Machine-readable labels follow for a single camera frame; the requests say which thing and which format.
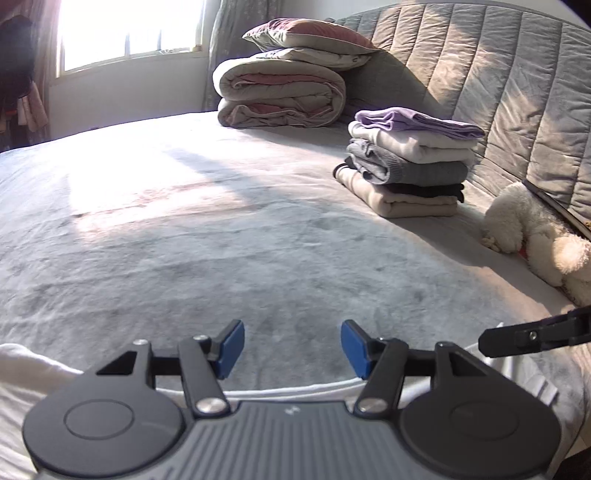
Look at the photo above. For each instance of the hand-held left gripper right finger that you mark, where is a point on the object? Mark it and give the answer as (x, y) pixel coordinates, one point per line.
(354, 347)

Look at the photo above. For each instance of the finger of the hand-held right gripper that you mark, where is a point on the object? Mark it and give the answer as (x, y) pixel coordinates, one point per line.
(531, 339)

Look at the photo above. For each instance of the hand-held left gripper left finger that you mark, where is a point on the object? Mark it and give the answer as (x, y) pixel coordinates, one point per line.
(232, 347)

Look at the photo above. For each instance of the white long-sleeved shirt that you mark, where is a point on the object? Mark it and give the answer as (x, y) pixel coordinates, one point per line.
(27, 383)

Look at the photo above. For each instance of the hanging clothes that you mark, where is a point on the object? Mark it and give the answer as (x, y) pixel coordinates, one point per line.
(27, 106)

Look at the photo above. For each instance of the grey bed sheet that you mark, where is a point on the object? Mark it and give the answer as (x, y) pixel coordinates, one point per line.
(231, 240)

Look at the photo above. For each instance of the white plush toy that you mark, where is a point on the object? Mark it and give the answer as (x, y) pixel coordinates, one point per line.
(521, 217)

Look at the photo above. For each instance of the folded beige garment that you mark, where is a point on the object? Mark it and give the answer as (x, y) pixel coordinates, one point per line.
(397, 203)

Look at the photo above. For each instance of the folded black garment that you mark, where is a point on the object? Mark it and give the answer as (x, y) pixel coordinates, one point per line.
(429, 190)

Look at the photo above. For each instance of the folded grey knit sweater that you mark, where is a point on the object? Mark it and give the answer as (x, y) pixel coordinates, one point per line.
(415, 173)

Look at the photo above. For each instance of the folded cream garment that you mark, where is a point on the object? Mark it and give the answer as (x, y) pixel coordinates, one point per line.
(415, 146)

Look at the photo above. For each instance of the folded purple garment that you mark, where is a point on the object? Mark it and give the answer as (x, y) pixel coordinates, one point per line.
(411, 121)

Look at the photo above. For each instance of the folded beige pink quilt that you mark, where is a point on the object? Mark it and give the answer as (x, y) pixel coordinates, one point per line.
(277, 94)

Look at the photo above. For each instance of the grey quilted headboard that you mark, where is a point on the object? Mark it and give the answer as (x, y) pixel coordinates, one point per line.
(508, 83)

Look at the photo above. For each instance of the grey white pillow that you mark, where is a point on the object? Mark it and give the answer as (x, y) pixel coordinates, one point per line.
(323, 59)

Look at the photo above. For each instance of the grey patterned curtain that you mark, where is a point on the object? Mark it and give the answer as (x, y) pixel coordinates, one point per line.
(226, 37)

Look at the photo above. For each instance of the pink-topped pillow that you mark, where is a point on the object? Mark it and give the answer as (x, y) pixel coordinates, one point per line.
(309, 34)

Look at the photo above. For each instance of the window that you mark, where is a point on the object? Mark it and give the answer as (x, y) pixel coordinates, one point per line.
(124, 32)

